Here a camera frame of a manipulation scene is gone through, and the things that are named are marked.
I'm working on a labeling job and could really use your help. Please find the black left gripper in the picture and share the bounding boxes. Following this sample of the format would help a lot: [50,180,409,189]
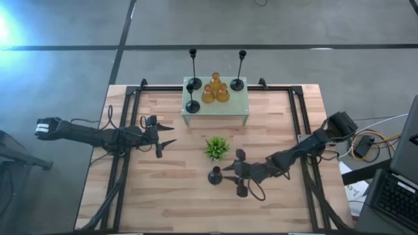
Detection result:
[138,114,178,159]

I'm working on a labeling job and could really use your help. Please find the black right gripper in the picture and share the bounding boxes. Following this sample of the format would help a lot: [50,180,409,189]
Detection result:
[221,148,259,199]

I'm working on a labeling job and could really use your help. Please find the green potted plant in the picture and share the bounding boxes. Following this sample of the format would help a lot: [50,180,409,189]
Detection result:
[204,136,231,163]

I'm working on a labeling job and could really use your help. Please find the green perforated metal shelf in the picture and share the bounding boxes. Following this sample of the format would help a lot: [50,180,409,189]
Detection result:
[181,76,250,127]

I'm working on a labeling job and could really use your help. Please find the white papers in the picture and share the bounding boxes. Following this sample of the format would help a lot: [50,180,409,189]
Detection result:
[338,161,370,220]

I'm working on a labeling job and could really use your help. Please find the black computer desk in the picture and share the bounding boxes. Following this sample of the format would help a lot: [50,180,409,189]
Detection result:
[341,159,393,186]

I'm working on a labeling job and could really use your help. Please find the black power brick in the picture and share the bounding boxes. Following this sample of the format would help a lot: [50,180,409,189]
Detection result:
[353,134,376,160]

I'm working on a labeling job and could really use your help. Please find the black keyboard tray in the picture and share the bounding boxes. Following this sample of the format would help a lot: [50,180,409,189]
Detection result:
[355,168,418,235]

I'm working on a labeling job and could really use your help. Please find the black keyboard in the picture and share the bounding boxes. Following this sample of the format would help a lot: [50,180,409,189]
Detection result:
[372,172,418,231]

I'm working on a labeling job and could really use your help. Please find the large computer monitor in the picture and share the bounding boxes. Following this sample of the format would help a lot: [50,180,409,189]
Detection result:
[389,94,418,185]

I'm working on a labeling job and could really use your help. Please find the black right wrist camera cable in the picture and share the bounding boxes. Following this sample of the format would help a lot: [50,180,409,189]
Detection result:
[247,176,267,202]

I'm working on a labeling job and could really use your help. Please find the black aluminium table frame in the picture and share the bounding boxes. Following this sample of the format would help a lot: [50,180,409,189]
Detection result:
[74,78,357,234]

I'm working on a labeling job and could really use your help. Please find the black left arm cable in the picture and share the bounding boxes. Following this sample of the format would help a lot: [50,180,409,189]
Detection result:
[69,104,114,131]

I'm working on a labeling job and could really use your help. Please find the orange cable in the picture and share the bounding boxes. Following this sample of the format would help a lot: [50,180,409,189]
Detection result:
[349,129,403,163]

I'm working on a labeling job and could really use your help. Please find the white cable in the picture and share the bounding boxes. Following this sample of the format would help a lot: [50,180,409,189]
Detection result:
[338,113,410,159]

